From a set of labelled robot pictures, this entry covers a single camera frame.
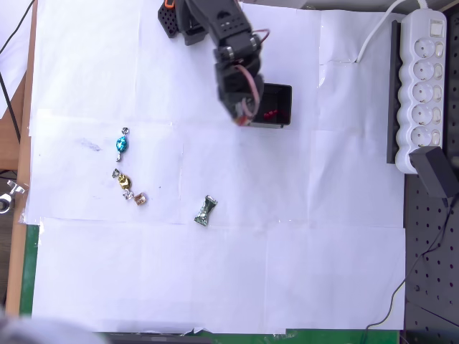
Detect black robot base orange part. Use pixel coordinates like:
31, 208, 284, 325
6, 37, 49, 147
156, 0, 188, 40

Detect black box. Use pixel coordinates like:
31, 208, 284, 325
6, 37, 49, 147
247, 82, 293, 130

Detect green wrapped candy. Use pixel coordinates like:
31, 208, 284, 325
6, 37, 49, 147
193, 194, 219, 228

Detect blue wrapped candy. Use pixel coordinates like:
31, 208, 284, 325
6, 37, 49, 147
115, 126, 131, 163

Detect gold wrapped candy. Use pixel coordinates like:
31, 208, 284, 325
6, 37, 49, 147
111, 168, 136, 201

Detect white paper sheets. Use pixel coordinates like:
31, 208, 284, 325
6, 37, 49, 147
25, 0, 408, 335

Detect white power strip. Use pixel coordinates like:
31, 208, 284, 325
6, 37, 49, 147
394, 9, 449, 175

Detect black power adapter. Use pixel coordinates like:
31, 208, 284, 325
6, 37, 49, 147
409, 146, 459, 200

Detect metal clamp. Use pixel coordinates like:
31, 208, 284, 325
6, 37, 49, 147
0, 179, 30, 216

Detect black pegboard panel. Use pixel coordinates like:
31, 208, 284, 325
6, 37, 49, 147
403, 171, 459, 344

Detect blurry gray object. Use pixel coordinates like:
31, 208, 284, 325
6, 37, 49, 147
0, 304, 107, 344

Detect white power cable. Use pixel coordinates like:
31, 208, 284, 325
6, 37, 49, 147
356, 0, 432, 64

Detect thin black adapter cable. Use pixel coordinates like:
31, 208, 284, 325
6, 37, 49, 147
361, 198, 455, 344

